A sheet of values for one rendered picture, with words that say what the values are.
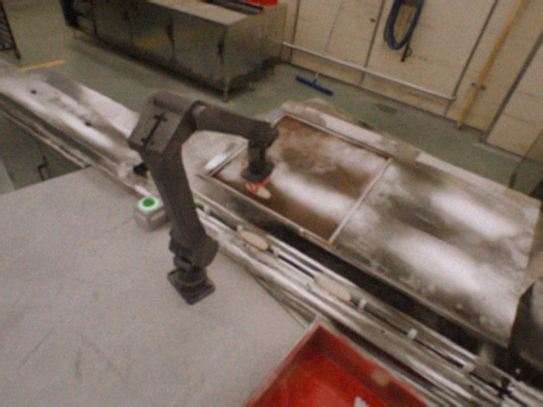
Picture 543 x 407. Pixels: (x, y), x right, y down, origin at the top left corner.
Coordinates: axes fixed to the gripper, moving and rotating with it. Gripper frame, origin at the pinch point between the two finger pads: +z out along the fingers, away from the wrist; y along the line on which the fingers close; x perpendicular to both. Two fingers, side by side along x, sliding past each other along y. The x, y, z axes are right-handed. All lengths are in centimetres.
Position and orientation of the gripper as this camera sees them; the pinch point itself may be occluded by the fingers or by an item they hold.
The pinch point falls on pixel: (258, 188)
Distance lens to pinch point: 114.6
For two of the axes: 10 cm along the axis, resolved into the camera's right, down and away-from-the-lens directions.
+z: -0.2, 6.7, 7.5
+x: -7.9, -4.6, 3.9
